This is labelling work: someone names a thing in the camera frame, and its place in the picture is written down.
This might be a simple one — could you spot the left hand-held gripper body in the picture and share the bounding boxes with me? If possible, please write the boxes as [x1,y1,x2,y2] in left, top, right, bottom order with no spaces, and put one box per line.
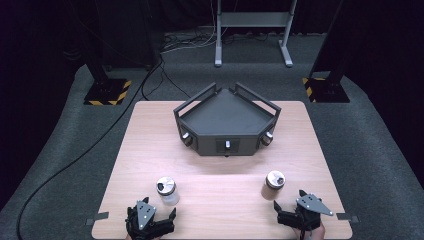
[125,200,176,240]

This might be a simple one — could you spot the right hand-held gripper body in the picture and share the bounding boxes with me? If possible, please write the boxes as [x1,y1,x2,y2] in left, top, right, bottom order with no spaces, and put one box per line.
[277,194,334,231]

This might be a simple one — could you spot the glass shaker jar white contents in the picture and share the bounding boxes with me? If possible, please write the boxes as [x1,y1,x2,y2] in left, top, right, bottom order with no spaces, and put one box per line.
[155,176,181,207]

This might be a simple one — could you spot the glass shaker jar brown contents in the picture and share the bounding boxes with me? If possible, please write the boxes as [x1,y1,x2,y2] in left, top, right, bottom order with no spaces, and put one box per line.
[260,170,287,201]

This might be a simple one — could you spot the dark grey corner rack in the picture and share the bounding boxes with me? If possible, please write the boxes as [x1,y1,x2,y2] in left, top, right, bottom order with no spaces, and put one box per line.
[173,82,282,158]

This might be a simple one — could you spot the person's left hand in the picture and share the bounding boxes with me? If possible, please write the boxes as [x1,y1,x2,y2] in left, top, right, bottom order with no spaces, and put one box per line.
[124,234,162,240]

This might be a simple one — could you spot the person's right hand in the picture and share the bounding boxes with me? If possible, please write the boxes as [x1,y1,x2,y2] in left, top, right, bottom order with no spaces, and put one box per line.
[292,223,326,240]

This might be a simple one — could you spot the grey tape strip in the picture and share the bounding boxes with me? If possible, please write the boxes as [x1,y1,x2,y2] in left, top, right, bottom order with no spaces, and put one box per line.
[335,212,361,224]
[85,211,110,227]

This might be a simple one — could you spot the grey metal stand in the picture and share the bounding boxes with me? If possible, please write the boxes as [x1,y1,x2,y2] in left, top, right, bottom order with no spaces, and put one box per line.
[214,0,299,68]

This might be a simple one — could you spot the long black floor cable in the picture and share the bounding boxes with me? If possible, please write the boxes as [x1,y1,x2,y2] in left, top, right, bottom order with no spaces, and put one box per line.
[16,54,164,240]

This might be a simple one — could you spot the black post with striped base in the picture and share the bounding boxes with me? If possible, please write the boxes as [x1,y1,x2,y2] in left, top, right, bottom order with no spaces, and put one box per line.
[301,0,351,104]
[83,61,133,107]

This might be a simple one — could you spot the thin black floor cable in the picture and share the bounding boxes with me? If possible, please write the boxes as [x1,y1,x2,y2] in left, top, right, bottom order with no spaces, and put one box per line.
[141,63,192,101]

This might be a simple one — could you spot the bundle of cables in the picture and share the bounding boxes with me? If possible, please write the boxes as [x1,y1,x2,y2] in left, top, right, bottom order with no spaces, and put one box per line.
[159,31,271,55]

